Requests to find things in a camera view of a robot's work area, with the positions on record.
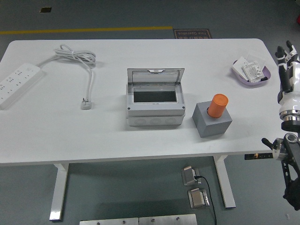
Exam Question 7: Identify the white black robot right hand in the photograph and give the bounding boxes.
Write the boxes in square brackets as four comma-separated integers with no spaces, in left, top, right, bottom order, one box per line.
[274,40,300,112]

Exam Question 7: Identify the orange cylindrical battery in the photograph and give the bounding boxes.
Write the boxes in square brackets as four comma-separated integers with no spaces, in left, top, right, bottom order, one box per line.
[206,93,229,119]

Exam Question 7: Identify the grey plastic junction box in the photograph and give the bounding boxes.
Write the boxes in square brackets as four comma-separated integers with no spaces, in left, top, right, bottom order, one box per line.
[126,83,186,127]

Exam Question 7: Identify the transparent hinged box lid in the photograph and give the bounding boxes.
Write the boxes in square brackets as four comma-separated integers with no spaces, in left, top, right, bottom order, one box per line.
[127,68,185,86]

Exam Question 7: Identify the plain white card box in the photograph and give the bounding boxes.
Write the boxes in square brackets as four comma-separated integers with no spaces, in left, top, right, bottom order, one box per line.
[232,56,249,79]

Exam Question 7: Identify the purple plastic tray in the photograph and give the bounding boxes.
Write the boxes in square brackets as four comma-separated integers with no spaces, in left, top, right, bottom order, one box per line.
[232,60,272,89]

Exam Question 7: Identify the white printed socket panel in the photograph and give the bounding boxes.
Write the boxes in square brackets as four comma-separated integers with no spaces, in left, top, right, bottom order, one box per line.
[242,60,264,83]

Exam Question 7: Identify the clear plastic packet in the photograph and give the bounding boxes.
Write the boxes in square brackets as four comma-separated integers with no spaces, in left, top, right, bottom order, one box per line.
[245,49,267,68]

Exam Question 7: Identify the black table control panel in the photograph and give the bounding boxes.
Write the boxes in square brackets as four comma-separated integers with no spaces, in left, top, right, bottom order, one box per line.
[244,153,275,160]

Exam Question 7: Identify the grey cube holder block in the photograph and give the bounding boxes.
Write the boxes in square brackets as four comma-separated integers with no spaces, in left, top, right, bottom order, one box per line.
[192,101,233,138]

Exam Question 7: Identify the white table leg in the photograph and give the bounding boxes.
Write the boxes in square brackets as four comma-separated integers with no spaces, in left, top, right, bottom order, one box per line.
[212,155,236,209]
[48,163,70,222]

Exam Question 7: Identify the brown floor sign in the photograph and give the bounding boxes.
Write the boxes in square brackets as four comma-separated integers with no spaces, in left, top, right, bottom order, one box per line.
[172,29,213,40]

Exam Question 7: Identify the silver foot pedal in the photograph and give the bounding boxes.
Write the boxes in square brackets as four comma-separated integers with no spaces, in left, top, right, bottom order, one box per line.
[187,187,210,210]
[180,165,201,187]

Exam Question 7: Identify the grey metal plate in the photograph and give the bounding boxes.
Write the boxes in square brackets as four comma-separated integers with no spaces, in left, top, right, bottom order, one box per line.
[138,213,197,225]
[79,217,139,225]

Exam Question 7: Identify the yellow floor tape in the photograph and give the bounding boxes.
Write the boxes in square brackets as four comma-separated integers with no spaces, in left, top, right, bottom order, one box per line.
[0,26,173,35]

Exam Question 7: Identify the white power strip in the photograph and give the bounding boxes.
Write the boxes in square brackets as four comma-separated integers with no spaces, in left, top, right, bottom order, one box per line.
[0,62,44,110]

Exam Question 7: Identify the black pedal cable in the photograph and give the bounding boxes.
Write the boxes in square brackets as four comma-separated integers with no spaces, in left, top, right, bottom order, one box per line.
[194,175,218,225]

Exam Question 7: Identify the white power cord with plug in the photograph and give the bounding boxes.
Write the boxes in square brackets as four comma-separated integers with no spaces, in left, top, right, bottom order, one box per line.
[37,44,97,110]

